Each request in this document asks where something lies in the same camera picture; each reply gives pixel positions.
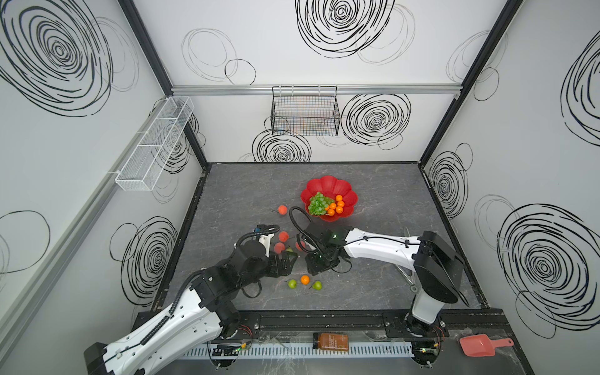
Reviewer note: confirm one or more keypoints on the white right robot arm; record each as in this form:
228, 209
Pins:
427, 259

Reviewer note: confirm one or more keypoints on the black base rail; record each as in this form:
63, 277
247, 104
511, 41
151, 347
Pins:
393, 322

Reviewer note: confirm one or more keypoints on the green fake grape bunch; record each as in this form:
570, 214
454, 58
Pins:
320, 204

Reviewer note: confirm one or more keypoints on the black wire basket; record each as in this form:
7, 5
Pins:
305, 115

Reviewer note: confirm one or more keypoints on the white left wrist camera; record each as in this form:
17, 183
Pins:
265, 237

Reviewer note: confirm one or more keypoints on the black corner frame post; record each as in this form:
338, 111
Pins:
490, 44
143, 38

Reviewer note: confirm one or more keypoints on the white slotted cable duct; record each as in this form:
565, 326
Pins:
357, 350

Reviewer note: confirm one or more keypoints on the green kitchen tongs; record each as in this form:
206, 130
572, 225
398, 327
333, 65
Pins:
409, 249

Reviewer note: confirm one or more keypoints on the fake peach lower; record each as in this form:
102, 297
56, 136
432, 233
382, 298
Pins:
279, 248

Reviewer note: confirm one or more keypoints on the pink plastic scoop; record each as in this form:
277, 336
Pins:
482, 346

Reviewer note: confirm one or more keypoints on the fake peach middle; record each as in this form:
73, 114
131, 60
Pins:
283, 236

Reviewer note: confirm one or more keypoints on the brown bottle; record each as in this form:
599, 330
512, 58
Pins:
331, 342

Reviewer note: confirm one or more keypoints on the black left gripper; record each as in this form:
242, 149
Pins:
285, 262

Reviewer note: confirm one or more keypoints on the fake peach right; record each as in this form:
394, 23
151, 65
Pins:
300, 245

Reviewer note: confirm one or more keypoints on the red flower-shaped fruit bowl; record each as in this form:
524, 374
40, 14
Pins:
331, 187

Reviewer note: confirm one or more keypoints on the aluminium wall rail back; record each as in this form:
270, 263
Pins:
317, 89

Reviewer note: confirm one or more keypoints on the black corner frame post right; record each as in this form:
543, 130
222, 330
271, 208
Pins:
490, 44

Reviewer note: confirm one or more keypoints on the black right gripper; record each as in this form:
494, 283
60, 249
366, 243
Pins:
314, 262

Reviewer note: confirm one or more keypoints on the clear wall shelf rack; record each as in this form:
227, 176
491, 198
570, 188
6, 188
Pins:
148, 161

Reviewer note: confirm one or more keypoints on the black corner frame post left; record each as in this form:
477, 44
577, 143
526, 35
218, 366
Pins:
143, 38

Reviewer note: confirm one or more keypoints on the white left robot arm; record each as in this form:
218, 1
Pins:
202, 311

